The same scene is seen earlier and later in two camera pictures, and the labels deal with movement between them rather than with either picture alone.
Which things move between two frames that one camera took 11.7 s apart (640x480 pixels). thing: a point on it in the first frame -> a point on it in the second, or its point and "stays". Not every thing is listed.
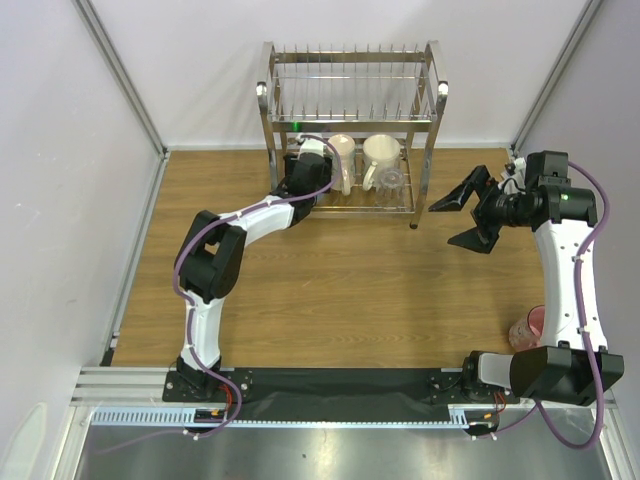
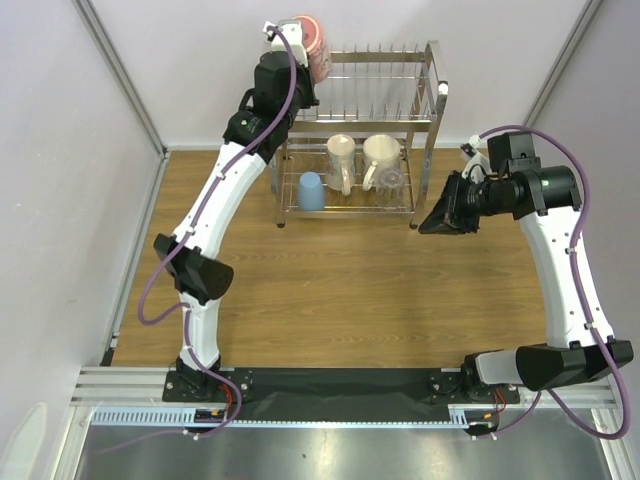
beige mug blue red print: [346, 147] stays
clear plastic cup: [390, 187] stays
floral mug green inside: [383, 152] stays
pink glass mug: [527, 332] -> [319, 56]
